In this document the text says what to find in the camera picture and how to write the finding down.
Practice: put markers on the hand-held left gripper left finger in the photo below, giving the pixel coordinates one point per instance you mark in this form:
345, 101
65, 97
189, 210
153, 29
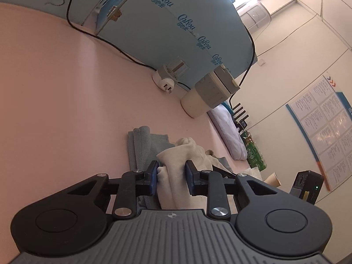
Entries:
153, 180

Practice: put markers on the white polo shirt black collar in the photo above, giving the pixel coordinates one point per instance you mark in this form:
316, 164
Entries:
176, 165

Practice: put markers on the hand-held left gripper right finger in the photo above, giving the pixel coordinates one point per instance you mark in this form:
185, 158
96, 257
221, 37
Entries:
190, 180

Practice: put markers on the green package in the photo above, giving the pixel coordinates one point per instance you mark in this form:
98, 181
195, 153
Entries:
254, 151

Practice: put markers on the white air conditioner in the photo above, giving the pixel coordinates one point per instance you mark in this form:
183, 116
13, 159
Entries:
254, 15

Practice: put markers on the wall socket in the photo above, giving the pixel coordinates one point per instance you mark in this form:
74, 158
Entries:
261, 63

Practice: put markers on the blue bordered wall poster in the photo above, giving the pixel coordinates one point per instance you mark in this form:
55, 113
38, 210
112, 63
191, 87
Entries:
324, 132

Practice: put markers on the white soft package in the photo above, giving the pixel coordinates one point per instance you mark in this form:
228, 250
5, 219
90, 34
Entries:
228, 132

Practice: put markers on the white plug adapter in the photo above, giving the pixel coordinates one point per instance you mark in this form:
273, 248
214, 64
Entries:
167, 77

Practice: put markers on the black router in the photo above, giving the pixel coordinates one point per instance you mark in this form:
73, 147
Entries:
239, 115

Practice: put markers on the white tumbler grey sleeve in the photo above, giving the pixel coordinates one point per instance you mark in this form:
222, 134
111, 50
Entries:
209, 93

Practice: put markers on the blue sweater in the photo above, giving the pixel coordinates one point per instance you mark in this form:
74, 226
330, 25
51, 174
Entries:
143, 148

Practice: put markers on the plain light blue cardboard box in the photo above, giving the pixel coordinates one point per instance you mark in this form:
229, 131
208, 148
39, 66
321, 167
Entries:
165, 19

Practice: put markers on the paper cup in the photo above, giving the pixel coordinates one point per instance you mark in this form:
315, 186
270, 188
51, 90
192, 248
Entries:
273, 180

